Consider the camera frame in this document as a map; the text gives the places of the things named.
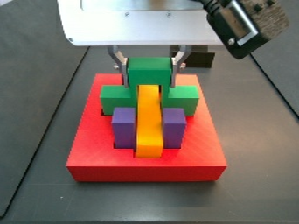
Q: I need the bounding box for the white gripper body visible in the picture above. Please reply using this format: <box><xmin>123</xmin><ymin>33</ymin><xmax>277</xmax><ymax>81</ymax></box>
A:
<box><xmin>58</xmin><ymin>0</ymin><xmax>220</xmax><ymax>46</ymax></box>

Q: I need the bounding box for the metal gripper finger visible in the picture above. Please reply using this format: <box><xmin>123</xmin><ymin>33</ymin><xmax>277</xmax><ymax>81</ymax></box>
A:
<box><xmin>171</xmin><ymin>45</ymin><xmax>192</xmax><ymax>88</ymax></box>
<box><xmin>107</xmin><ymin>45</ymin><xmax>128</xmax><ymax>88</ymax></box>

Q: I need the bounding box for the green bridge-shaped block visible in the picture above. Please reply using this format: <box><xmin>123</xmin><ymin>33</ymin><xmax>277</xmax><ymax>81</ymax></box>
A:
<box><xmin>99</xmin><ymin>57</ymin><xmax>200</xmax><ymax>116</ymax></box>

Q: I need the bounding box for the red base board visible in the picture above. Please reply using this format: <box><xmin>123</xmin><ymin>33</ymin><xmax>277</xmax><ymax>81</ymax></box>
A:
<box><xmin>67</xmin><ymin>74</ymin><xmax>227</xmax><ymax>182</ymax></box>

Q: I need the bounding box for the left purple block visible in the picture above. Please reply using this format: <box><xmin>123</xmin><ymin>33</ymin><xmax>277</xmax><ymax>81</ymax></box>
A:
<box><xmin>111</xmin><ymin>107</ymin><xmax>136</xmax><ymax>149</ymax></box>

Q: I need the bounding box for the purple block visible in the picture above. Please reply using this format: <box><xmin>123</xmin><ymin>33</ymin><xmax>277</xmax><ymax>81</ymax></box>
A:
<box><xmin>163</xmin><ymin>108</ymin><xmax>187</xmax><ymax>149</ymax></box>
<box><xmin>111</xmin><ymin>107</ymin><xmax>136</xmax><ymax>149</ymax></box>

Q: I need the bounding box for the right purple block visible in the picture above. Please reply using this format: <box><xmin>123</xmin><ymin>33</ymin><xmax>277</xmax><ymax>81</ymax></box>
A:
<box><xmin>163</xmin><ymin>108</ymin><xmax>187</xmax><ymax>149</ymax></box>

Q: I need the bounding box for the yellow long bar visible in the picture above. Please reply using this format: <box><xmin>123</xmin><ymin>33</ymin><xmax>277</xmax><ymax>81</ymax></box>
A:
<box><xmin>135</xmin><ymin>85</ymin><xmax>164</xmax><ymax>158</ymax></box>

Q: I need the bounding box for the black fixture bracket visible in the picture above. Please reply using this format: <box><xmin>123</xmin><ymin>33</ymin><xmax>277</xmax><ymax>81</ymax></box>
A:
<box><xmin>170</xmin><ymin>45</ymin><xmax>215</xmax><ymax>69</ymax></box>

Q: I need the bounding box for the black camera cable connector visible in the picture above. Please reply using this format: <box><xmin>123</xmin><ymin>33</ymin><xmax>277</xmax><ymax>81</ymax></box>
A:
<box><xmin>195</xmin><ymin>0</ymin><xmax>290</xmax><ymax>60</ymax></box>

